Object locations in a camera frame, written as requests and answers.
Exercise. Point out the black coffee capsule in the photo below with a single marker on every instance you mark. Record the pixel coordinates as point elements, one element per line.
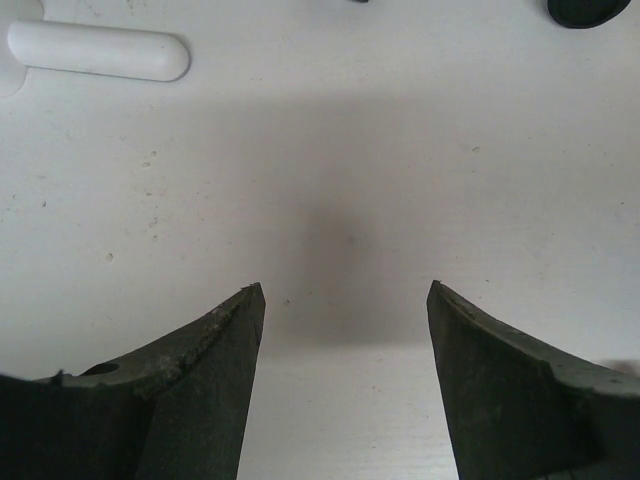
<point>584,14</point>

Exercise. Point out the white scoop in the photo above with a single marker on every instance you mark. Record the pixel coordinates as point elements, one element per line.
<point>29,41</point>

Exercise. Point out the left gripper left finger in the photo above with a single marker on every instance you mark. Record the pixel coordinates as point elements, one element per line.
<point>175,408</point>

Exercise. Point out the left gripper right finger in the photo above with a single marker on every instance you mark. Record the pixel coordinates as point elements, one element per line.
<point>519,408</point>

